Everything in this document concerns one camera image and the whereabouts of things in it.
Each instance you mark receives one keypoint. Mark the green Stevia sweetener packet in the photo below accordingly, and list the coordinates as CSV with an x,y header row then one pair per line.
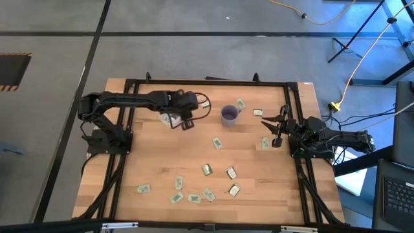
x,y
240,103
167,118
143,188
265,143
178,182
176,197
209,195
205,105
194,198
217,143

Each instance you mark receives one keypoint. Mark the white green Truvia packet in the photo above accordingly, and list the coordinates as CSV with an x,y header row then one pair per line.
x,y
234,190
207,169
231,173
257,112

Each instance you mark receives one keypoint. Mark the white sheet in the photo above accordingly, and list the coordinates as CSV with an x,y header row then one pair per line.
x,y
352,182

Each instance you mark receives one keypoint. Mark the silver metal bracket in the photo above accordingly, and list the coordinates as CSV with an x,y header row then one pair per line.
x,y
299,229
119,225

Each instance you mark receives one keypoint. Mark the purple mug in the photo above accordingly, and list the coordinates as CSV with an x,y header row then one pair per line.
x,y
229,116

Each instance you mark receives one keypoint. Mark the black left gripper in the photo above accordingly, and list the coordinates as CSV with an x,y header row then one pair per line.
x,y
182,101

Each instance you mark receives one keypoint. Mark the black crossbar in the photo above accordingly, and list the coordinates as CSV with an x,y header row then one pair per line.
x,y
64,225

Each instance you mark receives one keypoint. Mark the black aluminium table frame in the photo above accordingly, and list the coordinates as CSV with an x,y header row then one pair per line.
x,y
210,83

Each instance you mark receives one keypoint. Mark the blue grey floor object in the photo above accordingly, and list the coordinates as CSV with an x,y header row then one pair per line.
x,y
11,149

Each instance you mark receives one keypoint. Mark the clear plastic cup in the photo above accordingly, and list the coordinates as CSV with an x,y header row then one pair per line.
x,y
165,122

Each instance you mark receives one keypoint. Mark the dark grey laptop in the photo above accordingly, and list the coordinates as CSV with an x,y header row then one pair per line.
x,y
399,197

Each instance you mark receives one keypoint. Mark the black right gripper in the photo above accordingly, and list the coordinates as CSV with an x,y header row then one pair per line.
x,y
291,127

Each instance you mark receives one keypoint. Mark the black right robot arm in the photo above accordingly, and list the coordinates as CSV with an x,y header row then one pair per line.
x,y
349,139

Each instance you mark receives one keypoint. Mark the black hatch with hazard stripes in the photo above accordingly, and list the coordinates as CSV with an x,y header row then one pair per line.
x,y
13,69

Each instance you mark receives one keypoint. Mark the black metal bar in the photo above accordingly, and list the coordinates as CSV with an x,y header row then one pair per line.
x,y
362,161

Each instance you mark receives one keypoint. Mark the black metal stand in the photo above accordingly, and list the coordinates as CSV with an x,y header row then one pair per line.
x,y
355,31

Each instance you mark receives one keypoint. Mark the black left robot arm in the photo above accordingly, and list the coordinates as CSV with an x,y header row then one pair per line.
x,y
129,98

